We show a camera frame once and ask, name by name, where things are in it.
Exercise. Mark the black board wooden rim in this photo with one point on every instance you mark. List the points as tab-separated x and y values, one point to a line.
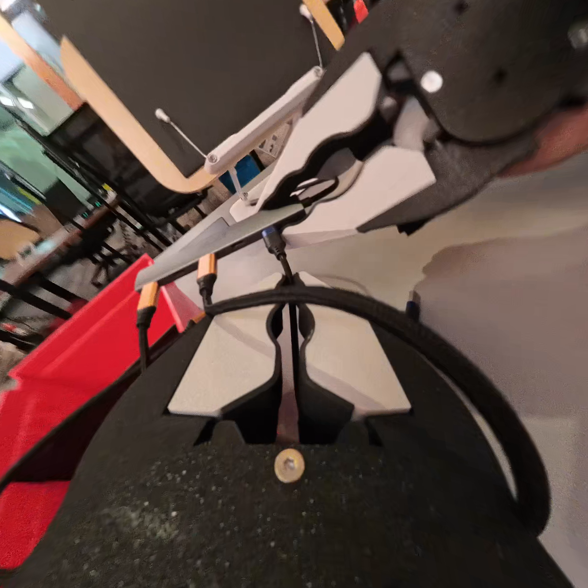
160	69

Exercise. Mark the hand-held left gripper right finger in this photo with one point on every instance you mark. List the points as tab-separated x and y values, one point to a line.
353	367

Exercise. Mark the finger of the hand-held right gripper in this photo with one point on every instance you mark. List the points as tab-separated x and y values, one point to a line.
390	183
335	101

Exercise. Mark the grey desk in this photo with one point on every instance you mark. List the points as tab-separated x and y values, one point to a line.
505	275

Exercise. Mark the red storage bin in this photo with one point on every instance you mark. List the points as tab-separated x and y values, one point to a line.
69	367

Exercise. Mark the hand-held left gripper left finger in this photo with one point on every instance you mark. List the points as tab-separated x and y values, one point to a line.
229	367

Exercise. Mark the person's right hand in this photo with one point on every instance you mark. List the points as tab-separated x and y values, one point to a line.
565	138

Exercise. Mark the blue floor box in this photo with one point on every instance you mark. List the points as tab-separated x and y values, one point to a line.
239	177

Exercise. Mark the grey USB hub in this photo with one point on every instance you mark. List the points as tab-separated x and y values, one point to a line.
206	239

